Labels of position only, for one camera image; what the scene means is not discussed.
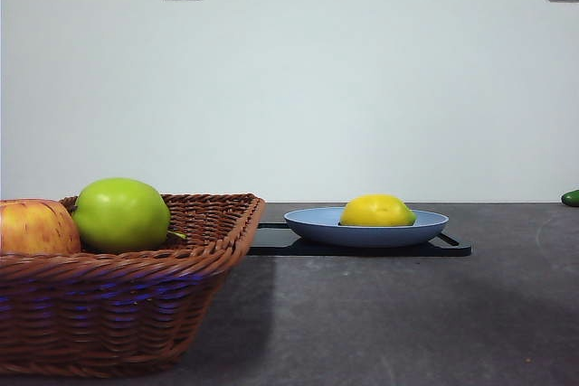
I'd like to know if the yellow lemon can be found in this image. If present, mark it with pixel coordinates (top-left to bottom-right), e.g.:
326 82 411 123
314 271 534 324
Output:
338 193 417 228

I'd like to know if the light blue round plate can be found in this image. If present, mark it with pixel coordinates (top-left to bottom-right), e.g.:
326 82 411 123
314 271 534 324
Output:
283 206 451 249

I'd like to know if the brown woven wicker basket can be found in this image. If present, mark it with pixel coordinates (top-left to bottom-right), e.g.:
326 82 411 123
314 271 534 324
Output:
0 193 267 378

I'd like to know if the black flat tray board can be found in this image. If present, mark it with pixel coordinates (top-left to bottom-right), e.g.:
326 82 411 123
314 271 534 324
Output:
246 221 473 258

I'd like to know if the green apple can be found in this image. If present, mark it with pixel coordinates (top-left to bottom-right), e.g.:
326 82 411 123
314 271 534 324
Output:
71 176 172 252

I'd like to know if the red yellow apple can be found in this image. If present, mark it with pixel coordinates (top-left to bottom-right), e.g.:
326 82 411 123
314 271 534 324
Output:
0 198 83 256

